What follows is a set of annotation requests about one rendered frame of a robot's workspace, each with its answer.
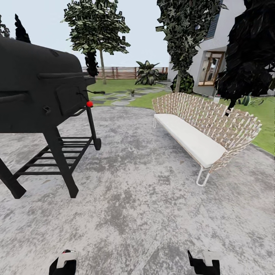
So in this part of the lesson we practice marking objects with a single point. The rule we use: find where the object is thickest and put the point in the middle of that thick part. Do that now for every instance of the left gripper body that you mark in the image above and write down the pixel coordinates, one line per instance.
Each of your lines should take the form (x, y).
(68, 269)

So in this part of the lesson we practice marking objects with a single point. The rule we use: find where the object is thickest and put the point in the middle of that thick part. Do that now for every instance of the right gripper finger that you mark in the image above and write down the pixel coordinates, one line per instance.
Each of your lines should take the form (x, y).
(191, 259)

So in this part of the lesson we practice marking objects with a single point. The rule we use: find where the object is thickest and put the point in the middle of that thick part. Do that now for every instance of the charcoal grill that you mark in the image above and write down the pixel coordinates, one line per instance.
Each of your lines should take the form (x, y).
(39, 89)

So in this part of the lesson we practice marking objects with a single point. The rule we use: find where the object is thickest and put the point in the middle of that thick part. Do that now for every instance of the bush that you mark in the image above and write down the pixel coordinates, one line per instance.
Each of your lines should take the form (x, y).
(147, 74)
(186, 85)
(246, 100)

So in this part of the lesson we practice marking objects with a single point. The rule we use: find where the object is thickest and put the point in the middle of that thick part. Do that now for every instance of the garden chair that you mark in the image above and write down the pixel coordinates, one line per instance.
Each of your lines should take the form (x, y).
(205, 138)

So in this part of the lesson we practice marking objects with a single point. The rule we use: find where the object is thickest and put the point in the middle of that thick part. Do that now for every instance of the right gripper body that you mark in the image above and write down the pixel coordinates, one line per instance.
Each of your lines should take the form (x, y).
(202, 269)

